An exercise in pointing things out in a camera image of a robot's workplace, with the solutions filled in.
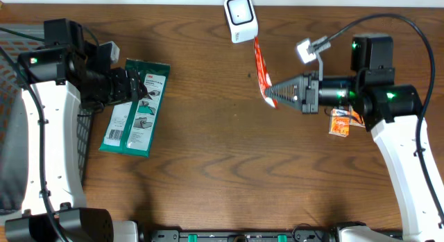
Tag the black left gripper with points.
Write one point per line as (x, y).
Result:
(123, 93)

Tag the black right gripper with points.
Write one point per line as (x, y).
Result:
(310, 106)

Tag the red orange stick packet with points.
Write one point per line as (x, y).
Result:
(263, 78)

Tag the white green packet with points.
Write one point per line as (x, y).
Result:
(131, 127)

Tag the orange tissue pack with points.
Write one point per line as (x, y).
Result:
(339, 122)
(355, 118)

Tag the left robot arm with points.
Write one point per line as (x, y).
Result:
(75, 224)

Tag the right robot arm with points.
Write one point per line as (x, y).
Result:
(393, 115)

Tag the white barcode scanner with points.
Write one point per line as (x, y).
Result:
(241, 19)

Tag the grey plastic mesh basket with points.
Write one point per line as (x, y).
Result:
(10, 113)

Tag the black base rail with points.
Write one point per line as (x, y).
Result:
(299, 234)

